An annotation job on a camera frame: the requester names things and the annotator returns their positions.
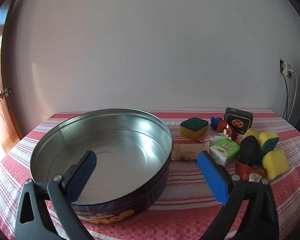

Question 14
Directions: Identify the red striped desktop tablecloth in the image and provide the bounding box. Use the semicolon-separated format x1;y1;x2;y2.
0;108;300;240

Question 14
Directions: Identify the black power cable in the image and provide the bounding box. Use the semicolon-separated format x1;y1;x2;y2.
281;71;290;120

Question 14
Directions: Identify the round metal cookie tin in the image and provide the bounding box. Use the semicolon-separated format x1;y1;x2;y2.
30;108;172;227

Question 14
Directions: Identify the yellow green scouring sponge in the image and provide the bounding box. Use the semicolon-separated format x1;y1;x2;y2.
258;131;280;157
179;117;209;140
262;149;290;180
242;127;260;140

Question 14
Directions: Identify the wooden door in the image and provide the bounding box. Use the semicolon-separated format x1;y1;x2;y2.
0;0;23;155

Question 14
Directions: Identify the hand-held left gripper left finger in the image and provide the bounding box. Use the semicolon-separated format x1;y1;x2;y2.
14;151;97;240

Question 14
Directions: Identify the wall power socket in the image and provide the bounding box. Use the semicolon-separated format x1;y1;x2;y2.
280;59;293;77

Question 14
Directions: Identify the dark red snack packet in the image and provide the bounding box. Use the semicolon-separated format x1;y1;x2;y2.
224;126;238;141

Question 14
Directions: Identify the black cardboard box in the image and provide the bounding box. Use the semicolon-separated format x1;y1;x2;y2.
224;107;254;135

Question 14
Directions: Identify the green tissue pack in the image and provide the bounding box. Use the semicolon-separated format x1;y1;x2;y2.
209;139;240;167

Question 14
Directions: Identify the white power cable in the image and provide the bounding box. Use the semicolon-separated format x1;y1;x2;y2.
289;70;298;123

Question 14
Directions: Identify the pink floral snack packet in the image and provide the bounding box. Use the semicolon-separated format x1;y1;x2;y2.
197;133;227;144

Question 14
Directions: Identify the blue rope bundle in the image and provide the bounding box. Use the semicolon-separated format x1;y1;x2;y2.
210;116;223;130

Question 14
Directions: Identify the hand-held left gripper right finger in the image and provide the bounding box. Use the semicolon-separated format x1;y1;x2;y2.
197;151;279;240

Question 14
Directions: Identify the beige snack packet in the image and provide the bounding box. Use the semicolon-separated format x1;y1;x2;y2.
170;141;212;161

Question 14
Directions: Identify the red printed packet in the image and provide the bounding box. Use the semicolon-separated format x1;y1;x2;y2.
235;162;267;182

